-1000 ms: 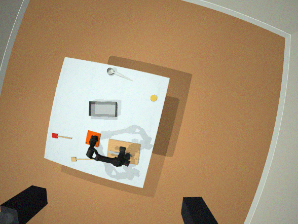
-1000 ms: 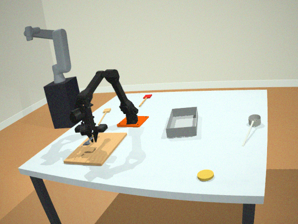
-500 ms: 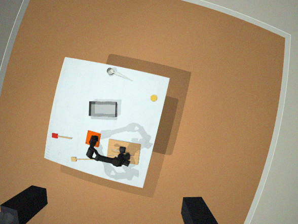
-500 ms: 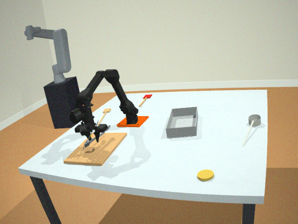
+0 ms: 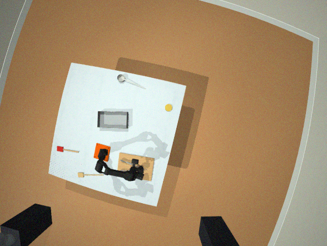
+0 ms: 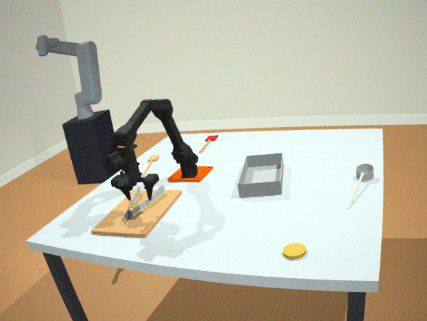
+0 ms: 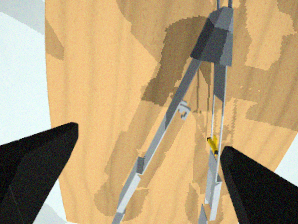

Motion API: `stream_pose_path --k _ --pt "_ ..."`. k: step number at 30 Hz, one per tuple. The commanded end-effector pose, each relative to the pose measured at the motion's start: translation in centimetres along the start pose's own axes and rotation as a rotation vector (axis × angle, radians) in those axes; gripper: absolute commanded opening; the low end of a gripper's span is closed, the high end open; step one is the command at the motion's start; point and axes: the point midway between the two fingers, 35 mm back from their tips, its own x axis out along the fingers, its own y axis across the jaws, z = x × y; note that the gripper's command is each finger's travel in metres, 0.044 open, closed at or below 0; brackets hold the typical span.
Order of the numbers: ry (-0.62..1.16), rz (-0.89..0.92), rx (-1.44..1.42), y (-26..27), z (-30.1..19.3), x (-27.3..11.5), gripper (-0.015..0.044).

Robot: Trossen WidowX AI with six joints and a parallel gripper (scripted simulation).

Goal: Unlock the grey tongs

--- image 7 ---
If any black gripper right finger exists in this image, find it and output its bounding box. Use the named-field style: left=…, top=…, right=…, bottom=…
left=220, top=145, right=298, bottom=224

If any light wooden board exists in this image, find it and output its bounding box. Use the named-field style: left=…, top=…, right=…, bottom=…
left=44, top=0, right=298, bottom=224

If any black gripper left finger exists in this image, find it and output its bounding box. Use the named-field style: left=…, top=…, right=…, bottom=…
left=0, top=123, right=78, bottom=224

